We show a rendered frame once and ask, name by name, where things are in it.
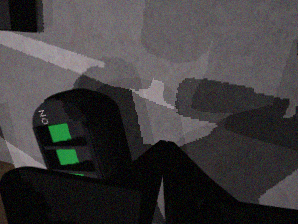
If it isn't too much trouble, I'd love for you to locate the dark grey controller unit with green rocker switches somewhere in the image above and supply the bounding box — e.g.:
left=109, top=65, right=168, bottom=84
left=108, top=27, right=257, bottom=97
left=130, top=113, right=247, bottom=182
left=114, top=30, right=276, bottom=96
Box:
left=33, top=88, right=132, bottom=179

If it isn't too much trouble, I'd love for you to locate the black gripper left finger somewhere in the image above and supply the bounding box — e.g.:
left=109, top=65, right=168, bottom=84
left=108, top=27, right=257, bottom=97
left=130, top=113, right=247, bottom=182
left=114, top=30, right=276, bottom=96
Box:
left=0, top=140, right=167, bottom=224

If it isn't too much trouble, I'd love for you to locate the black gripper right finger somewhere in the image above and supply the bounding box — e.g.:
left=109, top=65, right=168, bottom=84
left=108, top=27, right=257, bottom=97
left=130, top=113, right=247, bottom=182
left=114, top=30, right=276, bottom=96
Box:
left=163, top=141, right=298, bottom=224

